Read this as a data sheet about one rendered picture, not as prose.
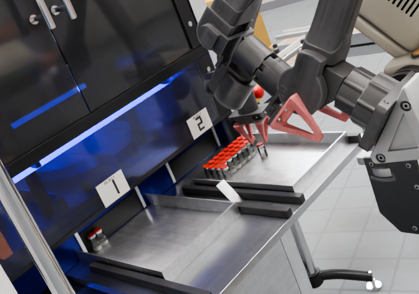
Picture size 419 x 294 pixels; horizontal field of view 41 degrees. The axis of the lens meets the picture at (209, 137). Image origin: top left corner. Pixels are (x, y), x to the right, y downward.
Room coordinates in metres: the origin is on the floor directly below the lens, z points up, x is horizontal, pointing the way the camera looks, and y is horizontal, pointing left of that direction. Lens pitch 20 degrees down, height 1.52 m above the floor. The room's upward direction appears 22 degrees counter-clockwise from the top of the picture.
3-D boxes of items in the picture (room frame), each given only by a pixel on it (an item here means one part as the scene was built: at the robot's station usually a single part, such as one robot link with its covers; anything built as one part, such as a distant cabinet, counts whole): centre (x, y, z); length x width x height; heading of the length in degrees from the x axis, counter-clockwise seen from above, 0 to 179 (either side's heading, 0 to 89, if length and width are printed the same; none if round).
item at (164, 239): (1.24, 0.21, 0.90); 0.34 x 0.26 x 0.04; 41
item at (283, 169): (1.38, -0.12, 0.90); 0.34 x 0.26 x 0.04; 40
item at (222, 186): (1.23, -0.03, 0.91); 0.14 x 0.03 x 0.06; 40
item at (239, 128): (1.45, -0.12, 0.98); 0.07 x 0.07 x 0.09; 55
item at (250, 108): (1.44, -0.12, 1.05); 0.10 x 0.07 x 0.07; 55
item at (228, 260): (1.30, 0.04, 0.87); 0.70 x 0.48 x 0.02; 131
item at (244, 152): (1.46, -0.05, 0.90); 0.18 x 0.02 x 0.05; 130
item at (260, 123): (1.44, -0.13, 0.98); 0.07 x 0.07 x 0.09; 55
